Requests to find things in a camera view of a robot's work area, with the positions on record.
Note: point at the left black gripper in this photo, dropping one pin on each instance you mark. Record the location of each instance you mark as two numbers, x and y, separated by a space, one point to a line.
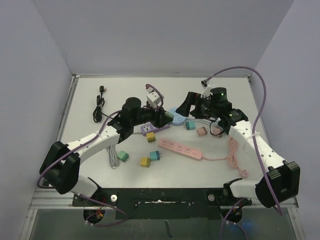
159 118

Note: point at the green charger plug lower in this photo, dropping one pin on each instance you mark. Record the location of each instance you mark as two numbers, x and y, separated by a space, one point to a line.
123 156

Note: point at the yellow charger plug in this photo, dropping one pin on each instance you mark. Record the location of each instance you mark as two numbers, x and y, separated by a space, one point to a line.
145 162
150 136

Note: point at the yellow charger plug upper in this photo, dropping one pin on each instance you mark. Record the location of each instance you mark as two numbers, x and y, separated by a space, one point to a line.
150 136

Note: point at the pink charger plug right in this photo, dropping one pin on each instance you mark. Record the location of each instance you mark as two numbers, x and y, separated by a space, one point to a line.
217 132

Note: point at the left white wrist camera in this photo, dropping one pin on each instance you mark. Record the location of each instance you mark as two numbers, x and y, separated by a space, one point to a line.
154 99

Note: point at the pink power strip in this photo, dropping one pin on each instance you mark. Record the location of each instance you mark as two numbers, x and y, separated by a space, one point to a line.
180 149

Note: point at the teal charger plug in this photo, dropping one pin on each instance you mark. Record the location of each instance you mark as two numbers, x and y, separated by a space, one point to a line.
190 125
155 155

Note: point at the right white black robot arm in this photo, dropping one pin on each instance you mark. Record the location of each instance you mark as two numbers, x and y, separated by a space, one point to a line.
280 178

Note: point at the pink charger plug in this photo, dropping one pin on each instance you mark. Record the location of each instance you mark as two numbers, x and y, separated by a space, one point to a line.
201 131
217 132

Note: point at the purple power strip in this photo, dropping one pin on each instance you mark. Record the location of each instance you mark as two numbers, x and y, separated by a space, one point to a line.
148 128

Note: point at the aluminium frame rail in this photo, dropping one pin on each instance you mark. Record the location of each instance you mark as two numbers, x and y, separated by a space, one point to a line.
49 198

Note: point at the pink charger plug left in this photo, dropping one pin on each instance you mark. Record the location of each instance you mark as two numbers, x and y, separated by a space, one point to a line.
201 131

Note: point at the green power strip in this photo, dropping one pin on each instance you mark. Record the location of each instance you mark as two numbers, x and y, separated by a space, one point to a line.
169 114

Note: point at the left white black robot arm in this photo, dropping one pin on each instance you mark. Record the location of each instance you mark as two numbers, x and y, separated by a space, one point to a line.
61 167

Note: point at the yellow charger plug lower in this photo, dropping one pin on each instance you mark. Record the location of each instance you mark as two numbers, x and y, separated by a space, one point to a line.
145 162

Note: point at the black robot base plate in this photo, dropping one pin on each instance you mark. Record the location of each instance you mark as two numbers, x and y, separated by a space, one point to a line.
169 203

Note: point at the blue round power socket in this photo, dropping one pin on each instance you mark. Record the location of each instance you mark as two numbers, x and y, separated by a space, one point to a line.
178 120

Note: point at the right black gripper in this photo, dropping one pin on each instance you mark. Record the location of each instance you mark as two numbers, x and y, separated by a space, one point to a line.
196 105

